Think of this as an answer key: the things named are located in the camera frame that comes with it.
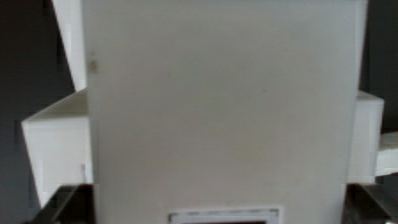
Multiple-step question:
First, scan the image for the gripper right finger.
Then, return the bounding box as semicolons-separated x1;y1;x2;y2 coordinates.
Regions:
343;183;398;224

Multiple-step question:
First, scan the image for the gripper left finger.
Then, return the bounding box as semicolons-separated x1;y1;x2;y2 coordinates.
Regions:
23;184;96;224

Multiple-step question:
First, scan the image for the white cabinet body box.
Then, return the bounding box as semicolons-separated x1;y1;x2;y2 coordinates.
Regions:
22;0;398;203

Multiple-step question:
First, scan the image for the white cabinet top block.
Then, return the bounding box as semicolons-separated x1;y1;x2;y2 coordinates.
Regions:
84;0;366;224

